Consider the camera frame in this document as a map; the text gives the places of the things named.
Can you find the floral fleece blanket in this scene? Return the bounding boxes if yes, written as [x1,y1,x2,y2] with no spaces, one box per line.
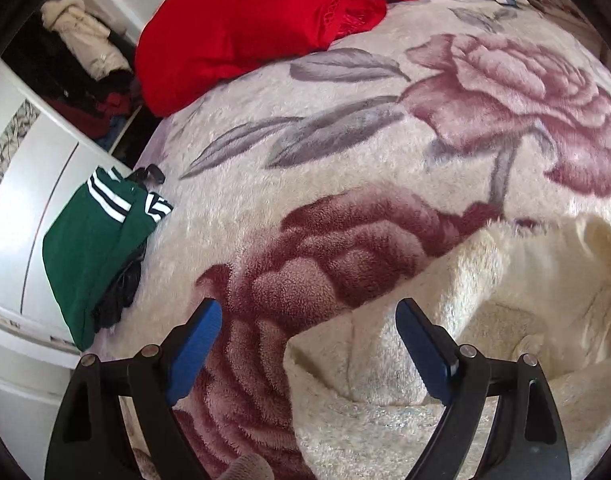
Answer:
[93,0,611,480]

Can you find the dark hanging clothes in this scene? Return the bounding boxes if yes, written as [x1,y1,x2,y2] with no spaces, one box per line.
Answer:
[6,20,146,153]

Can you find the cream fleece towel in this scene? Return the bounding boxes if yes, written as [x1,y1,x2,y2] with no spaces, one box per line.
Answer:
[283,212,611,480]

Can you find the green white-striped garment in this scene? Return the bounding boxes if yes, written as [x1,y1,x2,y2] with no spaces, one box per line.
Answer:
[42,166,174,352]

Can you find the black garment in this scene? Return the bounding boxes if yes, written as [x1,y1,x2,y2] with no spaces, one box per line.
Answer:
[93,164,165,331]

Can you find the white wardrobe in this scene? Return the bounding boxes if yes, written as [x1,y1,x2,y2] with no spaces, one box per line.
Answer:
[0,0,161,480]

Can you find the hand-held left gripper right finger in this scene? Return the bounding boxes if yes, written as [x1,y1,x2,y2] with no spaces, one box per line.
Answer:
[394,297,572,480]

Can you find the dark red clothes pile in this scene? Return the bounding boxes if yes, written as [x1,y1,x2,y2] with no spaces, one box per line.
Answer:
[46,91,136,138]

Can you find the red quilt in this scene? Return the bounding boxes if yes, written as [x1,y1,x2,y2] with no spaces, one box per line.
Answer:
[134,0,417,118]

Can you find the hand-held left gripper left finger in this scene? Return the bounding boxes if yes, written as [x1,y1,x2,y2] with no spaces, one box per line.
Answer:
[44,297,224,480]

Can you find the cream hooded coat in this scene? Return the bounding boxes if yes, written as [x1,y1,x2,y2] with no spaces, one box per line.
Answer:
[40,0,132,81]

